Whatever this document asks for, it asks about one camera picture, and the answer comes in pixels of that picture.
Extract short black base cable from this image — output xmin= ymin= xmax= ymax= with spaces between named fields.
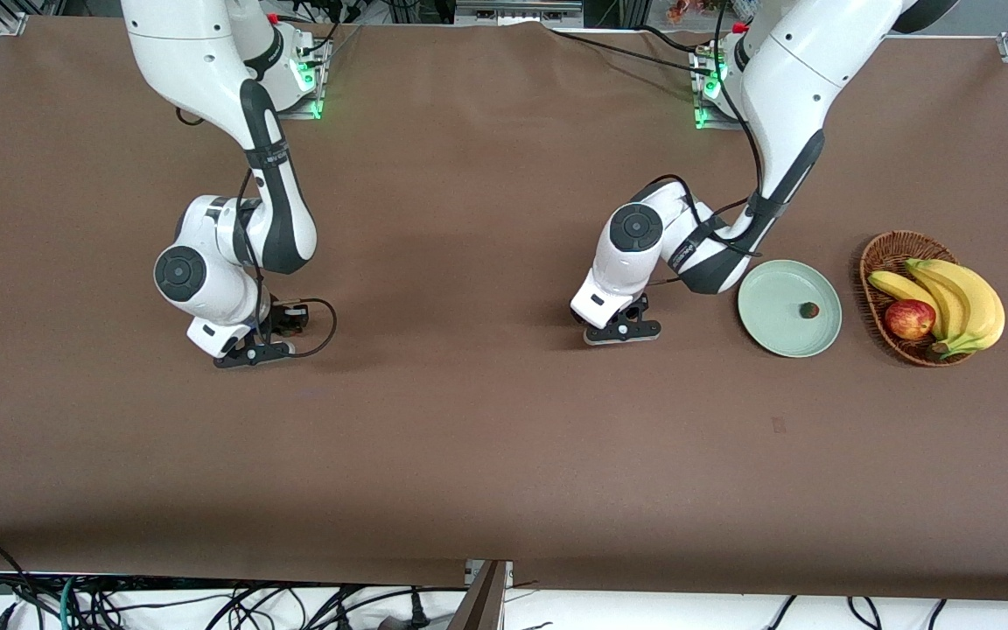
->
xmin=637 ymin=24 xmax=703 ymax=55

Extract table edge support post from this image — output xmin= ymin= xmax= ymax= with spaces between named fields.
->
xmin=446 ymin=559 xmax=515 ymax=630

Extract colourful background object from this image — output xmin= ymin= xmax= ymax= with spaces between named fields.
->
xmin=665 ymin=0 xmax=728 ymax=26

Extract red apple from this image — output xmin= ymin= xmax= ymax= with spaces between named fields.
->
xmin=884 ymin=298 xmax=938 ymax=341

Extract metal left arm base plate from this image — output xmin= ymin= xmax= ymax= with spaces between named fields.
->
xmin=692 ymin=48 xmax=746 ymax=132

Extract pale green round plate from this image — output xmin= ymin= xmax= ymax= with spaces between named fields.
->
xmin=737 ymin=259 xmax=844 ymax=359

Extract long black base cable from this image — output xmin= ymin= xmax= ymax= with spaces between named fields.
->
xmin=546 ymin=28 xmax=713 ymax=74

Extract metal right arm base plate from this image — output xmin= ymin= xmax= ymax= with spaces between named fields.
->
xmin=276 ymin=39 xmax=330 ymax=121

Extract small yellow banana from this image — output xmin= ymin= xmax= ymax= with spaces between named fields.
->
xmin=869 ymin=270 xmax=944 ymax=340

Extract medium yellow banana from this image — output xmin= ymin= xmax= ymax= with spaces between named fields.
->
xmin=905 ymin=259 xmax=970 ymax=344

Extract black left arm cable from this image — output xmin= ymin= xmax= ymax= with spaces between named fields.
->
xmin=640 ymin=0 xmax=769 ymax=286

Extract brown wicker basket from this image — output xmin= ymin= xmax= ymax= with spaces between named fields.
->
xmin=859 ymin=230 xmax=988 ymax=368

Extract large yellow banana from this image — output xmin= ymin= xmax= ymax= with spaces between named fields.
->
xmin=906 ymin=258 xmax=1006 ymax=360

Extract grey metal frame bracket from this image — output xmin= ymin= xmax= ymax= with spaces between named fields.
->
xmin=455 ymin=0 xmax=585 ymax=28

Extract black right base cables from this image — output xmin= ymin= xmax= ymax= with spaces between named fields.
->
xmin=290 ymin=0 xmax=363 ymax=67

